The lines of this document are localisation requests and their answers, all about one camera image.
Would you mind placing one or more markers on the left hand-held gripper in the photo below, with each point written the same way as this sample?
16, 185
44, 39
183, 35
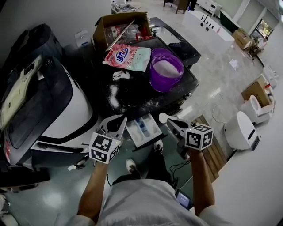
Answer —
101, 143

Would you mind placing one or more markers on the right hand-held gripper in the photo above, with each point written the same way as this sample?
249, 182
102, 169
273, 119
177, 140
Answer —
199, 138

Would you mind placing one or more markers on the white plastic spoon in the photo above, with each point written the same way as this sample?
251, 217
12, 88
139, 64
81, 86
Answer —
163, 117

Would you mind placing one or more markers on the white detergent drawer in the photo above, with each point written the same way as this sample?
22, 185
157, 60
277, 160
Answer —
143, 132

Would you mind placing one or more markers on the person's left forearm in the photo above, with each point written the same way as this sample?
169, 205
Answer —
92, 192

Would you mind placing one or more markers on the person's right forearm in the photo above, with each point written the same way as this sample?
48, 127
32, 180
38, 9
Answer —
202, 181

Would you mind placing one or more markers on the pink detergent pouch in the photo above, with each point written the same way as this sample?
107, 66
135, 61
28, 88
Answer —
128, 58

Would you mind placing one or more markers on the person's right shoe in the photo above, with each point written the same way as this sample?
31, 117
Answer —
158, 146

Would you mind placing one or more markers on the person's shoe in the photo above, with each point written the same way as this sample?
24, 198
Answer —
158, 146
131, 166

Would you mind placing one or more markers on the white and black washing machine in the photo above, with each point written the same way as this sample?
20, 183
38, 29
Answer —
73, 110

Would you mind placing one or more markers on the person's left shoe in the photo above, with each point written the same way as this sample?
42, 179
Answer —
131, 166

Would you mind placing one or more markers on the person's black trousers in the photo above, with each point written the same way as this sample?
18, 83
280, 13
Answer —
157, 167

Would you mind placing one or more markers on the wooden pallet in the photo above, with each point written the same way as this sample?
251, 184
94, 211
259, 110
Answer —
214, 154

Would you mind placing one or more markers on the purple plastic bucket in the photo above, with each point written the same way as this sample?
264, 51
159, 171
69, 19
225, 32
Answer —
163, 85

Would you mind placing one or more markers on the small white tag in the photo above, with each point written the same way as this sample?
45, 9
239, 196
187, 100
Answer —
71, 167

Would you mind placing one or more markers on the round white toilet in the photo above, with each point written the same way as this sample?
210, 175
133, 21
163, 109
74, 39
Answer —
239, 132

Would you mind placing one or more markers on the small screen device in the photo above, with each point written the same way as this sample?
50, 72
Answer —
183, 199

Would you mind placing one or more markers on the black sink cabinet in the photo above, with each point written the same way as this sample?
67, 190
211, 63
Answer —
185, 50

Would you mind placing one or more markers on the white toilet with raised lid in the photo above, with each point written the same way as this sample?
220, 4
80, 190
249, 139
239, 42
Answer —
256, 110

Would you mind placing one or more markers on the person's white shirt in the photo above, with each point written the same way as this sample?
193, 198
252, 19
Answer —
143, 205

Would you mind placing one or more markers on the white paper sheet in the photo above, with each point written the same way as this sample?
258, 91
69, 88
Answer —
234, 64

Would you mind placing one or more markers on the brown cardboard box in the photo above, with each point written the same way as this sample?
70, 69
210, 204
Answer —
254, 90

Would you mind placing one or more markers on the long wooden stick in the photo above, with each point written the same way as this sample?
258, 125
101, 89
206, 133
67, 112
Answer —
121, 35

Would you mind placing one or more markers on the red plastic packet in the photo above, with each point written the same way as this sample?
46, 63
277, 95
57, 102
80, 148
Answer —
144, 33

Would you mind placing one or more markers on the white bathtub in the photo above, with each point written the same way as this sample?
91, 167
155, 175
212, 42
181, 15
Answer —
205, 33

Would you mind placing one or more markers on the cream plastic panel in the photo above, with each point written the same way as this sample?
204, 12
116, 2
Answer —
15, 95

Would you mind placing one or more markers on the white square toilet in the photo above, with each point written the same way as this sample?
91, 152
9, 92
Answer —
270, 75

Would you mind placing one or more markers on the open cardboard box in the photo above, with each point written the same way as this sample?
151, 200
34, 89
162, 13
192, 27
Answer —
123, 18

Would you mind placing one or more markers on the closed cardboard box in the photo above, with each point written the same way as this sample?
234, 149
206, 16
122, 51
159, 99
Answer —
242, 38

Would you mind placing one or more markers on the dark grey appliance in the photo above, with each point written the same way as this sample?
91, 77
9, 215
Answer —
35, 42

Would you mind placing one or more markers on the basket of small items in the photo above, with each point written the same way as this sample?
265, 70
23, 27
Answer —
125, 8

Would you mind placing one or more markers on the green bathtub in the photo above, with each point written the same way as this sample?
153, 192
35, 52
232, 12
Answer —
228, 21

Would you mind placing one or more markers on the brown wooden desk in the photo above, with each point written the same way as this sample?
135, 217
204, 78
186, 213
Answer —
177, 5

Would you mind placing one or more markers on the white cabinet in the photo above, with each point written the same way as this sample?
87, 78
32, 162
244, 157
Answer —
210, 6

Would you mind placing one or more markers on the dark framed window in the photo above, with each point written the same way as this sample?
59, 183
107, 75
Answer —
263, 28

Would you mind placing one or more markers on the white wall box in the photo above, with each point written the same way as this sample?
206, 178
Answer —
82, 38

